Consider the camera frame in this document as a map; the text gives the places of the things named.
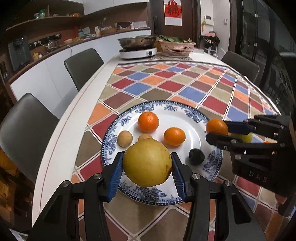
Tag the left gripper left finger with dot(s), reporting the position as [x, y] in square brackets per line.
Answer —
[101, 187]

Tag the yellow pear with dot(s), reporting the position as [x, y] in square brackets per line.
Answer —
[147, 163]

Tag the colourful checkered tablecloth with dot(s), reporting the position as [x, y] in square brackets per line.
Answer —
[180, 94]

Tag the grey chair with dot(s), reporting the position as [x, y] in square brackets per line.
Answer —
[242, 65]
[82, 66]
[25, 134]

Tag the black water dispenser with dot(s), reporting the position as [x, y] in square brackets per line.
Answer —
[19, 53]

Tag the grey chair right side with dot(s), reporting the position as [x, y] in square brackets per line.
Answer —
[242, 65]

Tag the grey chair far left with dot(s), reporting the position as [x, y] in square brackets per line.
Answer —
[82, 66]

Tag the steel pot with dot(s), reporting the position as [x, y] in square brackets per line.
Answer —
[138, 42]

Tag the red fu poster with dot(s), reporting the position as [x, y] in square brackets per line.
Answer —
[173, 13]

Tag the green pear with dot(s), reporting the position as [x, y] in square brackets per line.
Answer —
[245, 138]

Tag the brown longan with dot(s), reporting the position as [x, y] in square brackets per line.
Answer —
[124, 139]
[144, 136]

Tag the black glass sliding door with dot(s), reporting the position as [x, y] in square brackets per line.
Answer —
[261, 38]

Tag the white intercom panel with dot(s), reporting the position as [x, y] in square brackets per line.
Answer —
[209, 20]

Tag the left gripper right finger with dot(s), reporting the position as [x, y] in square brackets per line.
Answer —
[192, 187]

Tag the blue white porcelain plate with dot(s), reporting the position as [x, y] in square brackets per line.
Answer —
[182, 129]

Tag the dark wooden door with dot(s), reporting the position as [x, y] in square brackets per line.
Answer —
[191, 20]

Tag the stroller with pink toy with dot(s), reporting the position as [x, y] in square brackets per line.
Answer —
[210, 42]

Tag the small mandarin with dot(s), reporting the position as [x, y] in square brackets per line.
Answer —
[174, 136]
[148, 122]

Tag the pink basket of greens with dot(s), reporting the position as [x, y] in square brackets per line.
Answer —
[175, 46]

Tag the dark plum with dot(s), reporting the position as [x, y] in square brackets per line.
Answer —
[196, 156]

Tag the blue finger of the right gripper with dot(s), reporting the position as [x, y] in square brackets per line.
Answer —
[275, 127]
[235, 146]

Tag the large orange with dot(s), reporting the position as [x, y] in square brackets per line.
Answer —
[217, 126]

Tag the grey chair near left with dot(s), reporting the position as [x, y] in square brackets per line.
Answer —
[25, 134]

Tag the white induction cooker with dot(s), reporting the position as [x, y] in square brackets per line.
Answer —
[137, 54]

